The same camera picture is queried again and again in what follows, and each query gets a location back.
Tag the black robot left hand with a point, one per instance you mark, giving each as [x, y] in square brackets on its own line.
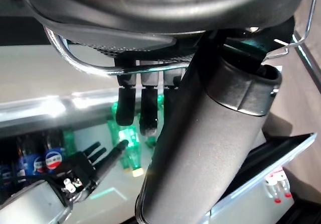
[200, 133]

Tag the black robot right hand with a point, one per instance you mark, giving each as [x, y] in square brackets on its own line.
[82, 168]

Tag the green Sprite bottle yellow cap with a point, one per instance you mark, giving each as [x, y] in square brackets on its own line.
[69, 141]
[113, 131]
[130, 153]

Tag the Pepsi cola bottle blue label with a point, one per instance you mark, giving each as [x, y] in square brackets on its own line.
[37, 163]
[53, 158]

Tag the black metal shelf board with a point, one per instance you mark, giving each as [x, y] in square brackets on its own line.
[270, 151]

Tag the water bottle red label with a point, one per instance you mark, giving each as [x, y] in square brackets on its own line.
[286, 185]
[274, 188]

